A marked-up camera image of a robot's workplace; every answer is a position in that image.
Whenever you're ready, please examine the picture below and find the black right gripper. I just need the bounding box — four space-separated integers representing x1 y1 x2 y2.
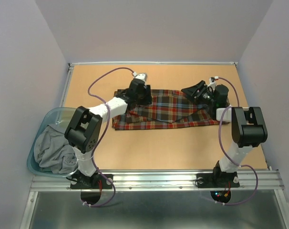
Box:
180 80 216 106

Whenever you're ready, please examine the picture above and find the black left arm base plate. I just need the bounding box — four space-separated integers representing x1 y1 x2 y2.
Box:
66 173 112 190

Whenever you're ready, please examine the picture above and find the red blue plaid flannel shirt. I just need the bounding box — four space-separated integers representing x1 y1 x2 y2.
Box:
112 89 219 131

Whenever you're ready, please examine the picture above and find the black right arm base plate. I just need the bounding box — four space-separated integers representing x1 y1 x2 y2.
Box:
196 172 240 188

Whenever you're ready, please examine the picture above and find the aluminium table rail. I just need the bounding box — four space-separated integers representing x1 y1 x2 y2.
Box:
68 61 238 66
30 170 284 192

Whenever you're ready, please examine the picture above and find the grey crumpled shirt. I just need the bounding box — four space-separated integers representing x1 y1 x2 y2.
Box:
34 124 78 175

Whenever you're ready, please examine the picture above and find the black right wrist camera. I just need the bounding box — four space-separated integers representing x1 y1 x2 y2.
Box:
214 84 229 108

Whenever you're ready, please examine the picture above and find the aluminium front table rail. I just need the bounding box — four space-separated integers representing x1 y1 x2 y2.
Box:
30 170 284 192

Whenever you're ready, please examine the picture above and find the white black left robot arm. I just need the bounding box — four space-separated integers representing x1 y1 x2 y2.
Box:
64 73 152 189

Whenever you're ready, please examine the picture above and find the clear blue plastic bin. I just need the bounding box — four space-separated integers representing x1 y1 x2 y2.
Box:
27 107 76 178

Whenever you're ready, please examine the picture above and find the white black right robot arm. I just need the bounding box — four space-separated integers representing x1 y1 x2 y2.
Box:
181 76 268 188

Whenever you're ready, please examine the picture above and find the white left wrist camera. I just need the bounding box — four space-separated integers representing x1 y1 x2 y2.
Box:
132 72 147 82

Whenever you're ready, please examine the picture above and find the aluminium back table rail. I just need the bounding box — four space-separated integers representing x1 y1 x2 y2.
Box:
68 61 238 66

